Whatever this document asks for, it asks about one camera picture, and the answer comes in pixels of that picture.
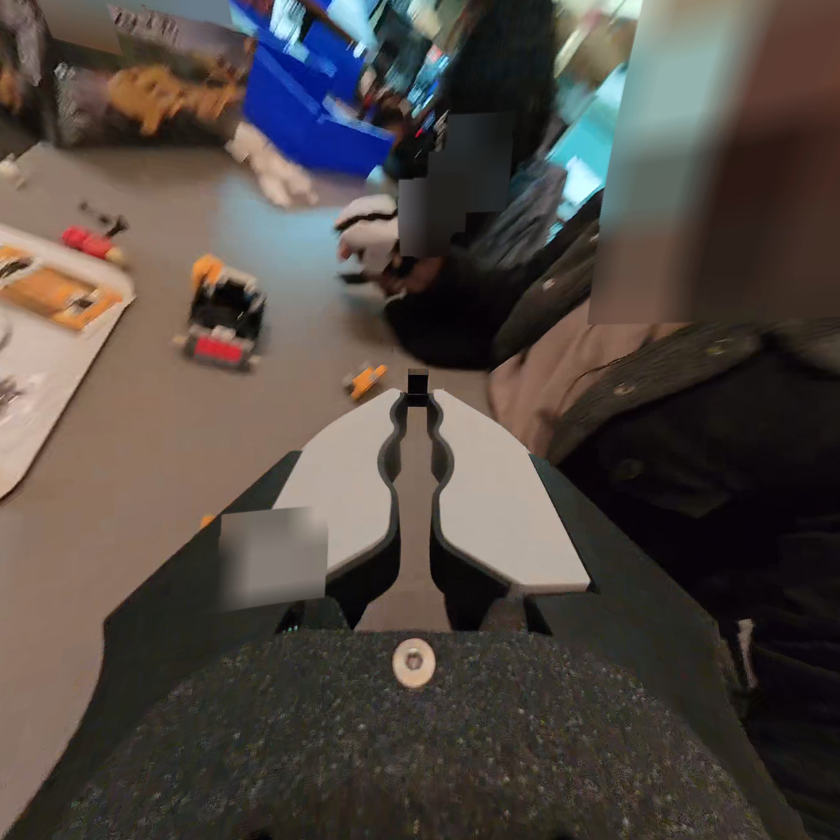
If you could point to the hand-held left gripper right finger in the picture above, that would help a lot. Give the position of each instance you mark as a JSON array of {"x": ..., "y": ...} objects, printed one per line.
[{"x": 512, "y": 512}]

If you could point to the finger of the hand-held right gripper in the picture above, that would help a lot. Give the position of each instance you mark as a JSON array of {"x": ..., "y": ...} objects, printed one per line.
[
  {"x": 374, "y": 205},
  {"x": 374, "y": 243}
]

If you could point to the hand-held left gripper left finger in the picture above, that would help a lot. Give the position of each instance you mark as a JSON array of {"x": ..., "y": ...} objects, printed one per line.
[{"x": 348, "y": 472}]

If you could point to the orange grey brick assembly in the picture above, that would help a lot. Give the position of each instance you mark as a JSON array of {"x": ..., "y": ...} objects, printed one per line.
[{"x": 364, "y": 380}]

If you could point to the small black toy brick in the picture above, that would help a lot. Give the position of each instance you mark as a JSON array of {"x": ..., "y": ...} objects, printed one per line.
[{"x": 418, "y": 384}]

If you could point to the black red toy car chassis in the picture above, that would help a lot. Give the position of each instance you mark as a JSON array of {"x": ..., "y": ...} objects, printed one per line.
[{"x": 220, "y": 348}]

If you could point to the person's right hand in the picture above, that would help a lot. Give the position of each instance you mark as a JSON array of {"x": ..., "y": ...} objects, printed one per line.
[{"x": 420, "y": 275}]

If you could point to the white paper bag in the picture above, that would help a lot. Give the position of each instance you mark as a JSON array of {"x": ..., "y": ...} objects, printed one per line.
[{"x": 275, "y": 170}]

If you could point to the black textured pad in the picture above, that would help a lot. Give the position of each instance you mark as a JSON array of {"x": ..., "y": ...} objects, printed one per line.
[{"x": 446, "y": 328}]

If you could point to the blue plastic bin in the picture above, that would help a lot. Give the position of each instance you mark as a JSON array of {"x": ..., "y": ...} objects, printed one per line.
[{"x": 289, "y": 111}]

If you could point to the black toy set box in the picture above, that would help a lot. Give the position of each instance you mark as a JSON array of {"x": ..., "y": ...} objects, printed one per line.
[{"x": 164, "y": 92}]

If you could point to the small black toy part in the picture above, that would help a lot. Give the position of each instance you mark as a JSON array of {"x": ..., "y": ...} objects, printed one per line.
[{"x": 115, "y": 226}]

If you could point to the small red toy piece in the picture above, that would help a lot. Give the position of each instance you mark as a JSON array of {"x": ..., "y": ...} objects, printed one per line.
[{"x": 85, "y": 241}]

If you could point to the instruction booklet on stand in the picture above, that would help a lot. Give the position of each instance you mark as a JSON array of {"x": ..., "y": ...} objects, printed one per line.
[{"x": 59, "y": 367}]

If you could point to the white toy helmet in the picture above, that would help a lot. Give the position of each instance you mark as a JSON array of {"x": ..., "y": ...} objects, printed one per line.
[{"x": 10, "y": 169}]

